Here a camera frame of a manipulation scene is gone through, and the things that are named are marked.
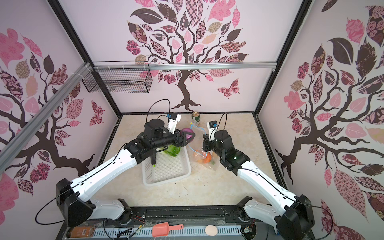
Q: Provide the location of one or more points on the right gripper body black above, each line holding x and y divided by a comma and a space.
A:
209, 145

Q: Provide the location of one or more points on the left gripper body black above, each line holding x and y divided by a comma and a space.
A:
168, 138

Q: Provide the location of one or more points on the green lettuce toy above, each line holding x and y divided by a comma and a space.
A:
172, 151

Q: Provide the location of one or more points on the orange carrot toy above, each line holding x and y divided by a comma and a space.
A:
207, 159

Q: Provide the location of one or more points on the clear zip top bag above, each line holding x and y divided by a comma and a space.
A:
198, 150

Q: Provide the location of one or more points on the purple onion toy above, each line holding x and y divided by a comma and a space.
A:
189, 134

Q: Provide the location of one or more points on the white plastic perforated basket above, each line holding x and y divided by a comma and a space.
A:
167, 169

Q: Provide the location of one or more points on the dark cucumber toy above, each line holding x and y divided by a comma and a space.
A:
154, 158

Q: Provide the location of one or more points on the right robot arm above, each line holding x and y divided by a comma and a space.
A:
290, 215

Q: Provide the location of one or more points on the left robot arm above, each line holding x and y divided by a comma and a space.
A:
75, 197

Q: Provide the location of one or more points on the green beverage can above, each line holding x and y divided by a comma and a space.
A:
196, 118

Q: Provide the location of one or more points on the beige oval sponge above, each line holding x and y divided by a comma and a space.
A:
211, 230

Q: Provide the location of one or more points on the pink plastic scoop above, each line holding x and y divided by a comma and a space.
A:
163, 229

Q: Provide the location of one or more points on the brown sauce bottle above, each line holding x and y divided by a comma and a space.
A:
81, 232

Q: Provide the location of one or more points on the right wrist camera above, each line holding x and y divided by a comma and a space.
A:
212, 127

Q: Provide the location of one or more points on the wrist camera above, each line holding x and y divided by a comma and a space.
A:
173, 120
212, 127

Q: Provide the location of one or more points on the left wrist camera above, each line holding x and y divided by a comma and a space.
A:
173, 120

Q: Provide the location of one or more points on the black wire wall basket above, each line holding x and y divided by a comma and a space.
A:
119, 77

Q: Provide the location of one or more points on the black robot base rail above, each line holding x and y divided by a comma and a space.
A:
195, 219

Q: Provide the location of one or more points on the aluminium rail back wall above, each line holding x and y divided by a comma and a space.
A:
200, 66

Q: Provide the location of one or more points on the aluminium rail wall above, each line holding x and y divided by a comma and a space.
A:
11, 150
200, 66

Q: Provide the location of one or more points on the aluminium rail left wall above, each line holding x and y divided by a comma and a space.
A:
11, 150

